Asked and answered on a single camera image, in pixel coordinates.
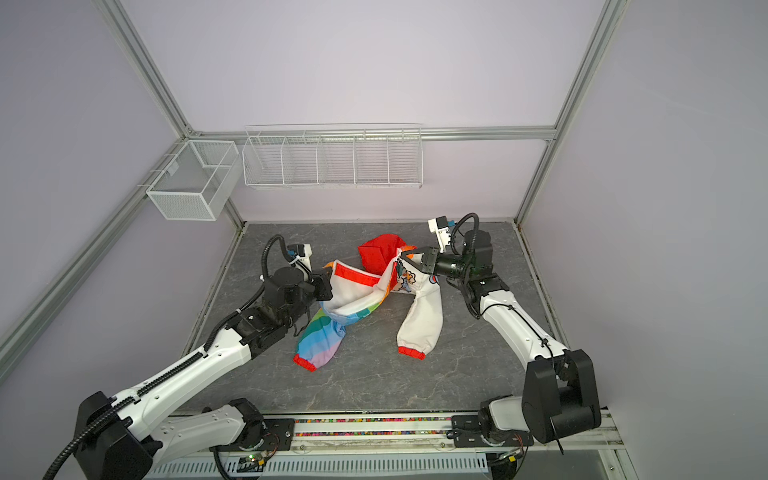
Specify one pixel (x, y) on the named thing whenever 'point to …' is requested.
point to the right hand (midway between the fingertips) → (401, 258)
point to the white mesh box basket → (195, 182)
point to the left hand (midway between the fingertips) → (333, 273)
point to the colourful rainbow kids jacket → (362, 287)
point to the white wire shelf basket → (328, 156)
